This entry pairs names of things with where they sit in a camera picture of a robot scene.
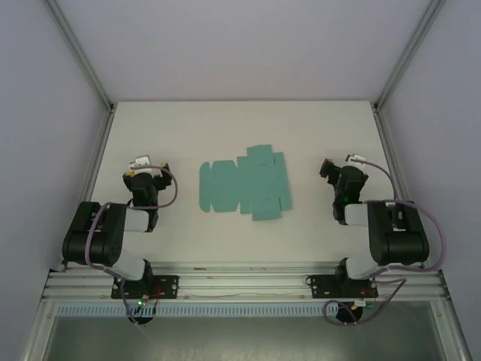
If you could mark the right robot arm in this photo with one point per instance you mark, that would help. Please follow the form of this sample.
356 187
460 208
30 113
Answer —
398 240

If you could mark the teal paper box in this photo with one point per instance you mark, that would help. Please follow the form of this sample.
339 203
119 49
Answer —
259 180

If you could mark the aluminium frame post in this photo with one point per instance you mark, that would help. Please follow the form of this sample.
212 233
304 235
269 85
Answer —
80 56
407 56

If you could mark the small board with white label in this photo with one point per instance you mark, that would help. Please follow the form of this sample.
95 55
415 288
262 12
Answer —
362 303

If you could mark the grey metal panel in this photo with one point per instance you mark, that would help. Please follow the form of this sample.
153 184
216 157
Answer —
240 338

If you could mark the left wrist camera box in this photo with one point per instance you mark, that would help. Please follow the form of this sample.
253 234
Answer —
142 162

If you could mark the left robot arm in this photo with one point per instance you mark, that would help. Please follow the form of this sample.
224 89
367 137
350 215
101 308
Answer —
101 233

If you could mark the aluminium table side rail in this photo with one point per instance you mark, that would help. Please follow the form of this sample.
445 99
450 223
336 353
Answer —
94 169

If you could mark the small board with green light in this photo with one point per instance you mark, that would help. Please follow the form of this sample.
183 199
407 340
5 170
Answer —
142 302

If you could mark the aluminium mounting rail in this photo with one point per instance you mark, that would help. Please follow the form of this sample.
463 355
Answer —
240 282

